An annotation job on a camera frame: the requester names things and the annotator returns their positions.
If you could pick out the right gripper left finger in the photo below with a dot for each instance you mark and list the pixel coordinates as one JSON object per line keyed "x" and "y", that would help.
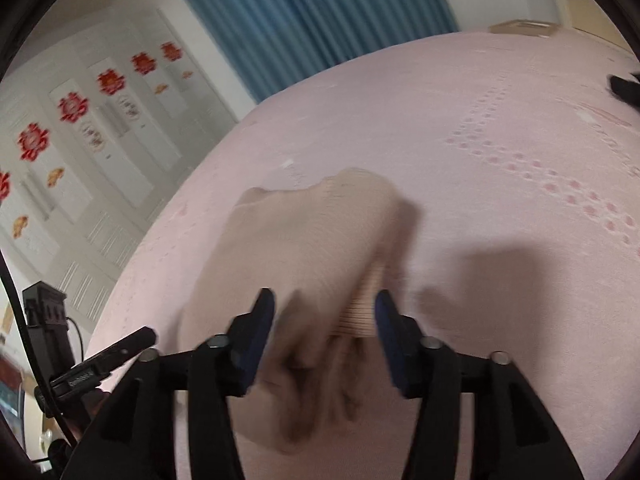
{"x": 132, "y": 436}

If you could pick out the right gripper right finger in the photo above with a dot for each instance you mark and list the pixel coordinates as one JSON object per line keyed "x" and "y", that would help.
{"x": 514, "y": 436}

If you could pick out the beige knitted sweater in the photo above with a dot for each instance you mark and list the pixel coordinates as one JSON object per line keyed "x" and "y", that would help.
{"x": 325, "y": 252}

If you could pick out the white wardrobe with red decals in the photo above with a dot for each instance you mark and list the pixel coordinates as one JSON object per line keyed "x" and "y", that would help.
{"x": 97, "y": 134}

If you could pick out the pink bed cover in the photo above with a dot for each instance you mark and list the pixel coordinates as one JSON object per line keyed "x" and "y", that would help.
{"x": 520, "y": 233}

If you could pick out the black puffer jacket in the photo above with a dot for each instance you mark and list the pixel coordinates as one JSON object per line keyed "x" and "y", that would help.
{"x": 626, "y": 90}

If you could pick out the cardboard box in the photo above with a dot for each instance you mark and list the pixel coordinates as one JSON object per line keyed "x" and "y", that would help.
{"x": 527, "y": 28}

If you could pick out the blue curtain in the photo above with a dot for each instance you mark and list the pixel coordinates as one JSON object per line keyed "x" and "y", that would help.
{"x": 273, "y": 44}

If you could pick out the cream wooden headboard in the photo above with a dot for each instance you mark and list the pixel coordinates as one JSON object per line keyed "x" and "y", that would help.
{"x": 587, "y": 16}

